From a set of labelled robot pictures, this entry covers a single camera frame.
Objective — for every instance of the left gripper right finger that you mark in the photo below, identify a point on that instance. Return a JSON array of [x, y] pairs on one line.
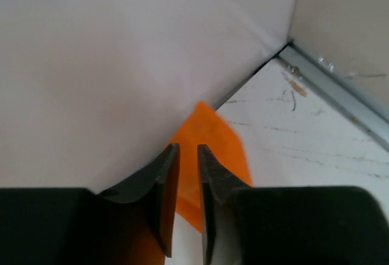
[[220, 232]]

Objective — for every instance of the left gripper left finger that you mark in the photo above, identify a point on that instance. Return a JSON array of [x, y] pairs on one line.
[[154, 187]]

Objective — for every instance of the orange trousers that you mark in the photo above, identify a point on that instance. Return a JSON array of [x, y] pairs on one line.
[[202, 127]]

